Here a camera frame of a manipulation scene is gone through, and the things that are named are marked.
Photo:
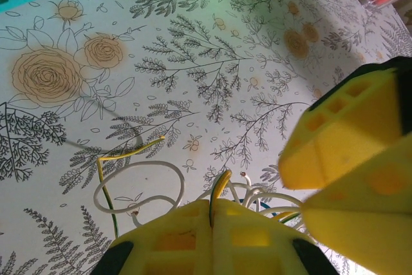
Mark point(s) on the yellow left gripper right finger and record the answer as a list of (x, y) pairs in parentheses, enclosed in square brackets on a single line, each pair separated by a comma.
[(257, 249)]

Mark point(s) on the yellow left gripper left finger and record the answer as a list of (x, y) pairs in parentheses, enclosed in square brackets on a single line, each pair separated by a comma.
[(167, 249)]

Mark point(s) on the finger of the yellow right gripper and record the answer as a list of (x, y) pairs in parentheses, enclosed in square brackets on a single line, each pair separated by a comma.
[(370, 217), (347, 133)]

